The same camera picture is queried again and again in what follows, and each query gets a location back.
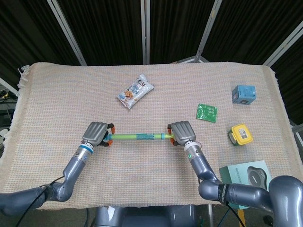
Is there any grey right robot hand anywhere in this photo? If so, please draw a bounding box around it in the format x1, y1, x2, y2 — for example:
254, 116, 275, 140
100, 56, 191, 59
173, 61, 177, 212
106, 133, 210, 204
167, 121, 197, 146

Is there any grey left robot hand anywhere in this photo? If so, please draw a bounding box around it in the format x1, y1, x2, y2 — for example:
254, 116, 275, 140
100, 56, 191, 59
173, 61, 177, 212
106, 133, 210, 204
81, 121, 116, 148

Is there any green foil sachet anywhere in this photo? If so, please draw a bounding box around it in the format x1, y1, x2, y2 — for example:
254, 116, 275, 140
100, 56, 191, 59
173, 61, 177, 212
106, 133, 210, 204
195, 103, 218, 124

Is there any beige woven tablecloth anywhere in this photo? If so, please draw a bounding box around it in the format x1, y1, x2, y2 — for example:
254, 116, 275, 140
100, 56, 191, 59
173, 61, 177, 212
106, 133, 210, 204
0, 61, 303, 211

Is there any yellow lidded container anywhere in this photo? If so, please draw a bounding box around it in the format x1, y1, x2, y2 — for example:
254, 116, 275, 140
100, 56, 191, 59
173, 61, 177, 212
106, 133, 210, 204
227, 124, 253, 146

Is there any white snack packet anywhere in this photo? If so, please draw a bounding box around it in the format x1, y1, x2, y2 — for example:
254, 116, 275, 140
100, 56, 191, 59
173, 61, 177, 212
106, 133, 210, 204
116, 74, 155, 110

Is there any blue cube box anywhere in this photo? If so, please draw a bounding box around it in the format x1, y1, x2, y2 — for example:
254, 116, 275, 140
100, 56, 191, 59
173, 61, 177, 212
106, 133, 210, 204
231, 84, 257, 105

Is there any teal product box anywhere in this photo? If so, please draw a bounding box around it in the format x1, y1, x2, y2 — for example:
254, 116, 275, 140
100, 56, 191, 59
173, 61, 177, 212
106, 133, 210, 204
219, 160, 275, 210

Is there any grey robot torso base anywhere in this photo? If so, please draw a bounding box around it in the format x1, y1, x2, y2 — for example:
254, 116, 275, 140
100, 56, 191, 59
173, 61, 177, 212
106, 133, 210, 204
94, 205, 205, 227

